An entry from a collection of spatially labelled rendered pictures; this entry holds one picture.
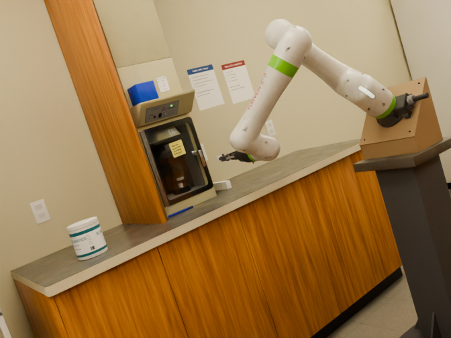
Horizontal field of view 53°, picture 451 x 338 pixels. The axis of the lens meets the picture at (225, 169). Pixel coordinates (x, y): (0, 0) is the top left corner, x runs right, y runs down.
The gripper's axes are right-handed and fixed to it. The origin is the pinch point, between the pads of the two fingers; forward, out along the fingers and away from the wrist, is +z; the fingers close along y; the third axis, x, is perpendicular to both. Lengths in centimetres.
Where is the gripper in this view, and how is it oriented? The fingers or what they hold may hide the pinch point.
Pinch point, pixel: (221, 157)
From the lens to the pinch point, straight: 220.6
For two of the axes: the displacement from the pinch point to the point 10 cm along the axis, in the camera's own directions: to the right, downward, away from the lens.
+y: -7.7, 2.8, -5.7
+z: -5.7, 1.0, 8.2
